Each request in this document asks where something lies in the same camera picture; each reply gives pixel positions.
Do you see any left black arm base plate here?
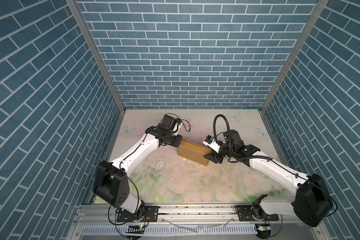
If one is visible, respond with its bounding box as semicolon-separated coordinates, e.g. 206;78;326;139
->
117;206;159;223

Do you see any brown cardboard box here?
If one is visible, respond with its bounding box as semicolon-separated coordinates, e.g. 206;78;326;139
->
177;140;211;166

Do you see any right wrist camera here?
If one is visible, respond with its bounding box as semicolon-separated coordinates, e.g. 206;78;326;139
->
202;129;241;154

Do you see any left green circuit board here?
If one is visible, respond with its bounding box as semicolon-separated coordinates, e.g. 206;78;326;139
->
126;225;146;235

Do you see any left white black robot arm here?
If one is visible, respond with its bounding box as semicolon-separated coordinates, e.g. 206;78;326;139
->
93;123;182;214

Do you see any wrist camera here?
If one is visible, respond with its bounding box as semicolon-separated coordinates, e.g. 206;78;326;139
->
202;129;241;154
158;114;182;134

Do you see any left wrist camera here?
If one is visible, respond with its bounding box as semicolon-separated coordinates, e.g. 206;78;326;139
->
158;114;182;134

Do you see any aluminium front rail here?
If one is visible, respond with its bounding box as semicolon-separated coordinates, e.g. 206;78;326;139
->
67;203;330;240

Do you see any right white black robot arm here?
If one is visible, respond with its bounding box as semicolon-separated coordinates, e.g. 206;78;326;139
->
203;141;334;227

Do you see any right green circuit board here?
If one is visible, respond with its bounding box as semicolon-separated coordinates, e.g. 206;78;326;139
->
256;224;272;232

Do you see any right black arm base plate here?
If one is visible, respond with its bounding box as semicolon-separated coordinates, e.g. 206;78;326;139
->
234;205;279;222

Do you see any green circuit board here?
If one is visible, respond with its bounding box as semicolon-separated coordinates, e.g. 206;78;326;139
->
126;225;146;235
256;224;272;232

